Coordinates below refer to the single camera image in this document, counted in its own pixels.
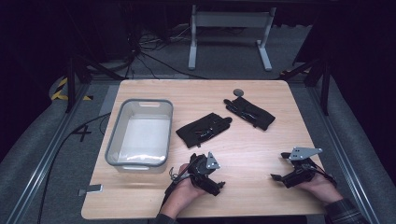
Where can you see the black glove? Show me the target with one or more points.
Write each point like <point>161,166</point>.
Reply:
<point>252,113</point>
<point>202,129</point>

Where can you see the black metal stand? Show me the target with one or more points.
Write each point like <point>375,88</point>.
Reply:
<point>71,84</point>
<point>325,87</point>

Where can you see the person's left hand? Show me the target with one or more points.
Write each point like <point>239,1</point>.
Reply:
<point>182,194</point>

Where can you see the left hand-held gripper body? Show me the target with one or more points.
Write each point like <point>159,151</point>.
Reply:
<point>200,166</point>

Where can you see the person's right hand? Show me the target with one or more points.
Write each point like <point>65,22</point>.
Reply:
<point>323,188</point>

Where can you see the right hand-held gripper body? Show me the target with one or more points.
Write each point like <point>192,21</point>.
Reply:
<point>300,174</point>

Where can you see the white plastic bin grey rim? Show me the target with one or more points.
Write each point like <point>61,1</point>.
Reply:
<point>143,137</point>

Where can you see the white metal desk frame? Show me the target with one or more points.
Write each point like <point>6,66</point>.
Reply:
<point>230,19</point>

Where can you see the small metal bracket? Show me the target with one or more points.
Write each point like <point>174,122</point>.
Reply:
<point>91,189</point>

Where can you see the yellow black hazard tape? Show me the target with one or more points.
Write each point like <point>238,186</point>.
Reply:
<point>59,93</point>

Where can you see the aluminium floor rail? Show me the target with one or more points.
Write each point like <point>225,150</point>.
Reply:
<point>46,155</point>
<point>342,155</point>

